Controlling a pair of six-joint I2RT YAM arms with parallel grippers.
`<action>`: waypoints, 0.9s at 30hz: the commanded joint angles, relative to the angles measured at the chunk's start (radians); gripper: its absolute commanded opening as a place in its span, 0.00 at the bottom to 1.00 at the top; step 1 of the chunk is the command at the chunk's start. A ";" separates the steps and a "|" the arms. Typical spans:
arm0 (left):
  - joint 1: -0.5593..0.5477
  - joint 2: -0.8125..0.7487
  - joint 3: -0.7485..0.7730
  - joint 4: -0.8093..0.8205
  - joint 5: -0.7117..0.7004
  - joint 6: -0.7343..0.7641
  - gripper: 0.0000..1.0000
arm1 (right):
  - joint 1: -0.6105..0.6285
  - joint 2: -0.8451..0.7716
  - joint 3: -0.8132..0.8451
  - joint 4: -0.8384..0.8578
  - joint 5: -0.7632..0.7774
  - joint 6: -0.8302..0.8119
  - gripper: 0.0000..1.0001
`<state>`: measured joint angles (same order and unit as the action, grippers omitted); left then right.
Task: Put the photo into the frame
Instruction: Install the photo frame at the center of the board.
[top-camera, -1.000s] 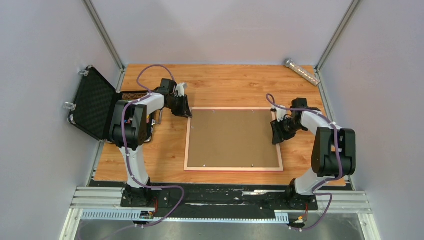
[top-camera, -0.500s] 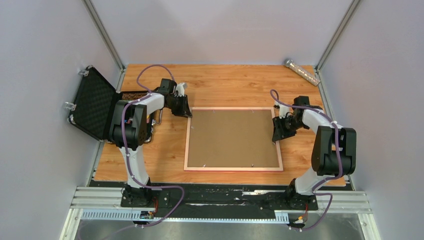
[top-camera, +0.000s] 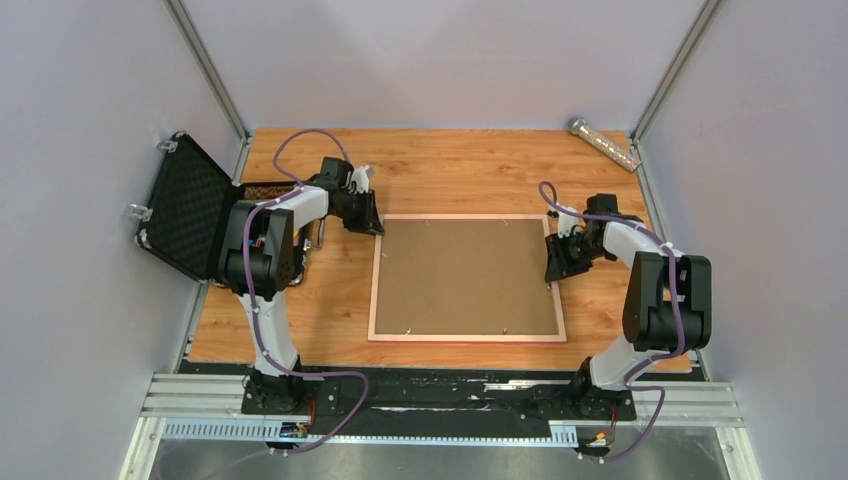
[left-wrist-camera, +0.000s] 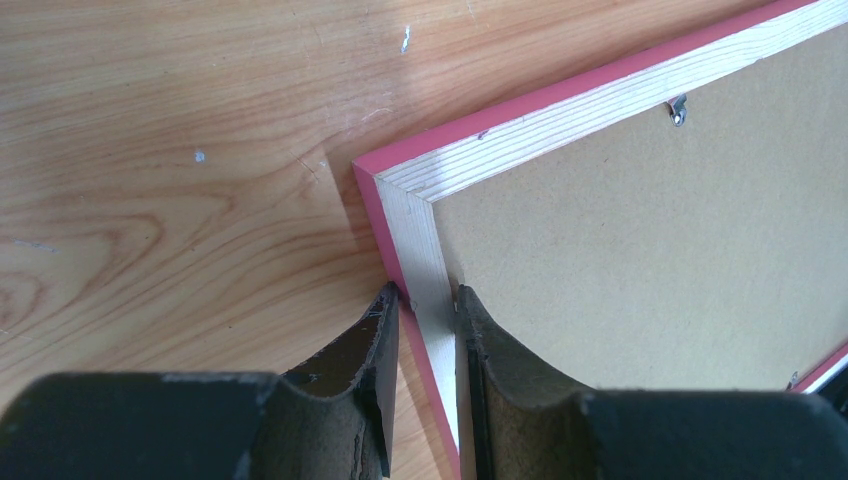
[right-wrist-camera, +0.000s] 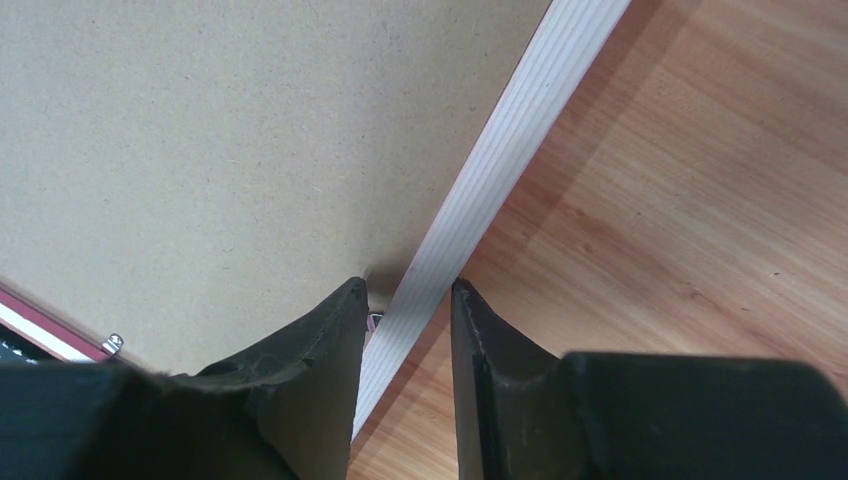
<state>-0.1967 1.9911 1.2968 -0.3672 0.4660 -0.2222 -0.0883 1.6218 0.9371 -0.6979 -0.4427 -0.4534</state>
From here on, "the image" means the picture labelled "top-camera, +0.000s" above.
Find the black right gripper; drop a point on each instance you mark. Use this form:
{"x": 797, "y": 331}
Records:
{"x": 557, "y": 263}

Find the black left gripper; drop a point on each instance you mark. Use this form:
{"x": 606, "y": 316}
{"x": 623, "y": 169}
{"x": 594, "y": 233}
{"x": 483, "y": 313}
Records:
{"x": 370, "y": 221}

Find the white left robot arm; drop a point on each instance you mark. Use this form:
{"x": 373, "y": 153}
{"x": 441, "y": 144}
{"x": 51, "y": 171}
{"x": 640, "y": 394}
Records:
{"x": 258, "y": 262}

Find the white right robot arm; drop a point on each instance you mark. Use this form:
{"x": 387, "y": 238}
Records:
{"x": 668, "y": 303}

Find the glittery silver tube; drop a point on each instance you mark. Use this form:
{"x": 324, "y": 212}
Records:
{"x": 601, "y": 142}

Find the black poker chip case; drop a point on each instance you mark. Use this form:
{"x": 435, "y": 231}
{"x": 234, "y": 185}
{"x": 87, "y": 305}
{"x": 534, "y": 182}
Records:
{"x": 186, "y": 215}

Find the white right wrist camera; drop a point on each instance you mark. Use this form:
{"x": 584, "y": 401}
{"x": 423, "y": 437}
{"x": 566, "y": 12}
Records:
{"x": 567, "y": 223}

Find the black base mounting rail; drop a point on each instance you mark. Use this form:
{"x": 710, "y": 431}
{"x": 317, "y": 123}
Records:
{"x": 420, "y": 402}

